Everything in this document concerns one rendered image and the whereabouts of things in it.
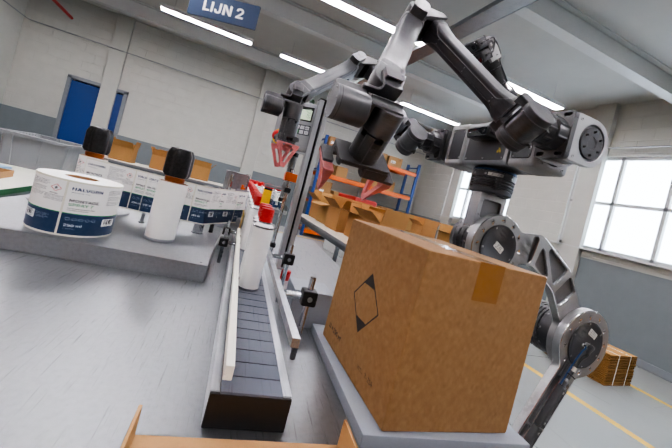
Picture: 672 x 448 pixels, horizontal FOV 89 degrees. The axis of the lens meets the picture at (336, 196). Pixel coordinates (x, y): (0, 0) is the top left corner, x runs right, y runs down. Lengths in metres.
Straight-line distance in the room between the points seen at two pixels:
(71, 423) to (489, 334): 0.57
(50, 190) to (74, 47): 8.45
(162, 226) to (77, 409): 0.70
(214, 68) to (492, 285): 8.73
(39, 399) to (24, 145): 2.57
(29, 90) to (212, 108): 3.50
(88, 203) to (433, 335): 0.91
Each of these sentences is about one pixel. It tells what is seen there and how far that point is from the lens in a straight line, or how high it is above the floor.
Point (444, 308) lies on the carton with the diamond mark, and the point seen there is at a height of 1.04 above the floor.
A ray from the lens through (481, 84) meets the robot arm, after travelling 0.95.
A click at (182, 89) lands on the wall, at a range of 8.98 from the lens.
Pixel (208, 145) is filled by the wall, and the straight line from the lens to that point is 8.81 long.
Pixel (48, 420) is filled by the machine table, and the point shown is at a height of 0.83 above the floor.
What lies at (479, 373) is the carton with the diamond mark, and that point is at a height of 0.95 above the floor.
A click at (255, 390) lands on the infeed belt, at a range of 0.54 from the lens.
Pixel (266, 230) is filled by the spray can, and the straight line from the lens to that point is 0.85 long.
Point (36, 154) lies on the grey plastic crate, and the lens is 3.06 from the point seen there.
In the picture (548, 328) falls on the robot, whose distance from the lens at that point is 1.51.
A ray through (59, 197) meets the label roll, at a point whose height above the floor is 0.98.
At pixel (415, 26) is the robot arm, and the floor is 1.59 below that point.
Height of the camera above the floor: 1.16
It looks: level
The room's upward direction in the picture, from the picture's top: 15 degrees clockwise
